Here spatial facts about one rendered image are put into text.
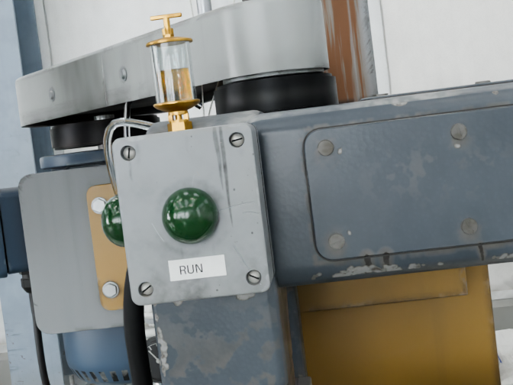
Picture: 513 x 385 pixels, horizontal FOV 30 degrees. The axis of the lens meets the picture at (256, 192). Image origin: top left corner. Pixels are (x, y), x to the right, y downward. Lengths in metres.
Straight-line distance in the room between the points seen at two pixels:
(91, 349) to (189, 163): 0.54
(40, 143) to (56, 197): 4.94
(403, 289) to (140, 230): 0.34
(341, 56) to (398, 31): 4.72
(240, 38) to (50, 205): 0.37
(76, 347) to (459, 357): 0.40
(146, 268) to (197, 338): 0.07
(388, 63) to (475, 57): 0.51
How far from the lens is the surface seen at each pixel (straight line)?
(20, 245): 1.00
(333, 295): 0.80
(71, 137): 1.02
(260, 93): 0.66
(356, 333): 0.86
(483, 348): 0.87
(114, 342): 1.01
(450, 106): 0.56
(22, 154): 5.53
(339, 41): 1.05
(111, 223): 0.52
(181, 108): 0.58
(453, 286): 0.81
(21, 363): 5.69
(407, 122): 0.55
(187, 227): 0.49
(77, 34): 5.94
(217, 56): 0.69
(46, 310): 0.99
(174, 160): 0.51
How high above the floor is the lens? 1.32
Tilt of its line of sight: 3 degrees down
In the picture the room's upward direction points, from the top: 7 degrees counter-clockwise
